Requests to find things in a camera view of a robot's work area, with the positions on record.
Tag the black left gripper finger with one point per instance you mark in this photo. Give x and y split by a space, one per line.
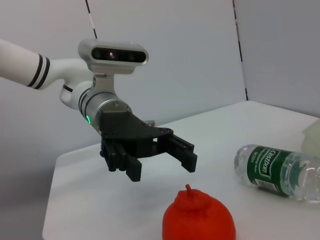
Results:
182 155
133 170

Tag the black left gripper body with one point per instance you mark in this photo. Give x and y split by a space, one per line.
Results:
125 127

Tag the red apple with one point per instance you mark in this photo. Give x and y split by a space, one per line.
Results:
197 217

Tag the clear green-label water bottle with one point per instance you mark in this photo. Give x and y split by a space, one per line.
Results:
265 167

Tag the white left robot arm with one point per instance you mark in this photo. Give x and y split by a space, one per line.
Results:
20 65

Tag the translucent wavy fruit plate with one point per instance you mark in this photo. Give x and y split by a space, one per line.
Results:
313 137

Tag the small silver gripper plug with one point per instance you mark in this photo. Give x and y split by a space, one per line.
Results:
150 123

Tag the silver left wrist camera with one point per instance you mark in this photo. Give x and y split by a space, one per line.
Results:
112 53

